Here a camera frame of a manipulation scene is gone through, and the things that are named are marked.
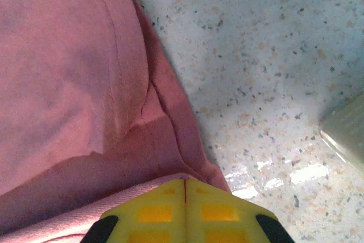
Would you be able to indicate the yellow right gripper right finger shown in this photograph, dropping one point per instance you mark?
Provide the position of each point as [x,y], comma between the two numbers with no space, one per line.
[219,214]

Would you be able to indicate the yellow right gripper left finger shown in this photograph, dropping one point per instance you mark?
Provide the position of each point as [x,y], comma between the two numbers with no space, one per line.
[153,214]

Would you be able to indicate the pink t-shirt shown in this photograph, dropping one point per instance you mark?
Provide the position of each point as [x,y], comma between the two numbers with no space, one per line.
[71,83]

